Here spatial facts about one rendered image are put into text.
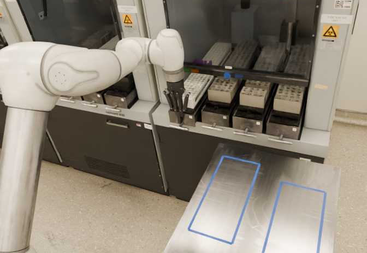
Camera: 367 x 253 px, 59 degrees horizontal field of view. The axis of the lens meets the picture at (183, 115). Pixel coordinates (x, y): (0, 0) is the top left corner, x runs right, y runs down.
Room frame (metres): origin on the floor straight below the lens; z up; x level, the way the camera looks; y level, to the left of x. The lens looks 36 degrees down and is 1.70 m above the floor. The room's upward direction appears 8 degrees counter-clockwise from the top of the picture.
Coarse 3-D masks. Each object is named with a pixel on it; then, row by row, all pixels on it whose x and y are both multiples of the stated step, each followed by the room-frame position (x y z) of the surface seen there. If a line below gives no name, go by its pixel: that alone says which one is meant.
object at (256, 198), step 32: (224, 160) 0.88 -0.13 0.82; (256, 160) 0.85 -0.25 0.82; (288, 160) 0.83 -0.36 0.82; (224, 192) 0.73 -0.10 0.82; (256, 192) 0.71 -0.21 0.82; (288, 192) 0.69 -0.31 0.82; (320, 192) 0.67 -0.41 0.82; (192, 224) 0.62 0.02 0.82; (224, 224) 0.60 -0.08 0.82; (256, 224) 0.59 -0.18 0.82; (288, 224) 0.57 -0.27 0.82; (320, 224) 0.56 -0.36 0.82
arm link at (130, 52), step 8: (120, 40) 1.30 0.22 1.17; (128, 40) 1.23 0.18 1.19; (136, 40) 1.23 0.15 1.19; (144, 40) 1.25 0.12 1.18; (120, 48) 1.12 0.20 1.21; (128, 48) 1.17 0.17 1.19; (136, 48) 1.20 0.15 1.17; (144, 48) 1.22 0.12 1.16; (120, 56) 0.84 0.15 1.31; (128, 56) 0.89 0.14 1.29; (136, 56) 0.95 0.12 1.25; (144, 56) 1.21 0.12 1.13; (120, 64) 0.80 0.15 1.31; (128, 64) 0.86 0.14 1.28; (136, 64) 0.91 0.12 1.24; (120, 72) 0.79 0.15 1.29; (128, 72) 0.86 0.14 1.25
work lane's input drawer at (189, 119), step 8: (208, 88) 1.40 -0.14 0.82; (200, 104) 1.28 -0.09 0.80; (168, 112) 1.26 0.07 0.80; (184, 112) 1.23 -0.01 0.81; (192, 112) 1.21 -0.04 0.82; (200, 112) 1.27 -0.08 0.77; (176, 120) 1.25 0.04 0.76; (184, 120) 1.23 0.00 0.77; (192, 120) 1.21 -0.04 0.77; (176, 128) 1.20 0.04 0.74; (184, 128) 1.18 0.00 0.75
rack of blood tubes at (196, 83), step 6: (192, 78) 1.44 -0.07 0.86; (198, 78) 1.43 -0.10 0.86; (204, 78) 1.42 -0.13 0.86; (186, 84) 1.38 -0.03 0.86; (192, 84) 1.39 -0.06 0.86; (198, 84) 1.37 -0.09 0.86; (204, 84) 1.38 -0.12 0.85; (186, 90) 1.33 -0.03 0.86; (192, 90) 1.33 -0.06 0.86; (198, 90) 1.32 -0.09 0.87; (204, 90) 1.37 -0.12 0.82; (192, 96) 1.27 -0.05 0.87; (198, 96) 1.35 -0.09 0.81; (192, 102) 1.24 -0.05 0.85; (192, 108) 1.24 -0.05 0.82
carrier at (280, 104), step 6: (276, 96) 1.16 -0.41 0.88; (276, 102) 1.14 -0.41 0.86; (282, 102) 1.13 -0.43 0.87; (288, 102) 1.11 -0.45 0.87; (294, 102) 1.10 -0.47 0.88; (300, 102) 1.09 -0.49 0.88; (276, 108) 1.14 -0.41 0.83; (282, 108) 1.13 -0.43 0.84; (288, 108) 1.11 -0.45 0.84; (294, 108) 1.10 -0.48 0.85; (300, 108) 1.10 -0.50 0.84
